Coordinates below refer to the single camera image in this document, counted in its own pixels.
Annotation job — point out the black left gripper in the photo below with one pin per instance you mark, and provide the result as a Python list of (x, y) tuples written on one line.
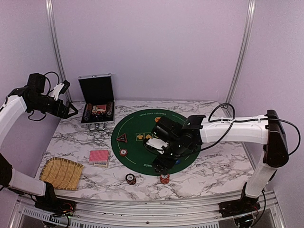
[(63, 114)]

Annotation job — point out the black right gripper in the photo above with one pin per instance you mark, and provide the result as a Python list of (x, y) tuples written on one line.
[(161, 169)]

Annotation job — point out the red poker chip stack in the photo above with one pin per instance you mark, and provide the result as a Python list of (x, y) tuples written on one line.
[(164, 178)]

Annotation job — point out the black poker chip stack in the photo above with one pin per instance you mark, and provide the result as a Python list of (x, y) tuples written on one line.
[(130, 178)]

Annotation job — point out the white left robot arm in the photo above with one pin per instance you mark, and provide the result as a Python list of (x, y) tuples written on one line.
[(30, 98)]

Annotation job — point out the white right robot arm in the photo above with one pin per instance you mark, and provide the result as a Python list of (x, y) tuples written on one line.
[(265, 130)]

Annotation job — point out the aluminium poker chip case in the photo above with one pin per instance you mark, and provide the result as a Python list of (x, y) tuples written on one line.
[(99, 99)]

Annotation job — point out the round green poker mat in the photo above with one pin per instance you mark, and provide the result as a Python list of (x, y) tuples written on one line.
[(138, 127)]

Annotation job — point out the red playing card deck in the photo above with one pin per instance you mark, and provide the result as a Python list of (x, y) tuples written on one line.
[(99, 156)]

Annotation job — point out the playing card box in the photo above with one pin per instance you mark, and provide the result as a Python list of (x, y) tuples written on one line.
[(103, 164)]

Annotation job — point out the woven bamboo tray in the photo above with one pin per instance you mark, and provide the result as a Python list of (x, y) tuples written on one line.
[(62, 173)]

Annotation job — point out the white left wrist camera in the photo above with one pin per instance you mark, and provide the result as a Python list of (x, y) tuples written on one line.
[(59, 89)]

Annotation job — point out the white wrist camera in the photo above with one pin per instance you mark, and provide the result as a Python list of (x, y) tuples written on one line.
[(157, 144), (59, 89)]

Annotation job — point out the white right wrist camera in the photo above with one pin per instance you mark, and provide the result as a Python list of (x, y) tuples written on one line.
[(157, 144)]

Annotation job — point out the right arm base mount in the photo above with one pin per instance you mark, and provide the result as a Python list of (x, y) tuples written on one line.
[(239, 206)]

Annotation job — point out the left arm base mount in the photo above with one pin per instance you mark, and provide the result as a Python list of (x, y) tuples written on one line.
[(50, 202)]

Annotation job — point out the aluminium front rail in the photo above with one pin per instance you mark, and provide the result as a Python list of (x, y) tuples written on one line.
[(201, 212)]

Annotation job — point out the left aluminium frame post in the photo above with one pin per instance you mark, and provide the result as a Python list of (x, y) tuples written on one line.
[(54, 39)]

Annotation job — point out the aluminium frame post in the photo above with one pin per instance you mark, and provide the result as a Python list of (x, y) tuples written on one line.
[(243, 49), (54, 39)]

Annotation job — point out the right aluminium frame post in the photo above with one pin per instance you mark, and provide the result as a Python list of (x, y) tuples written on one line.
[(243, 49)]

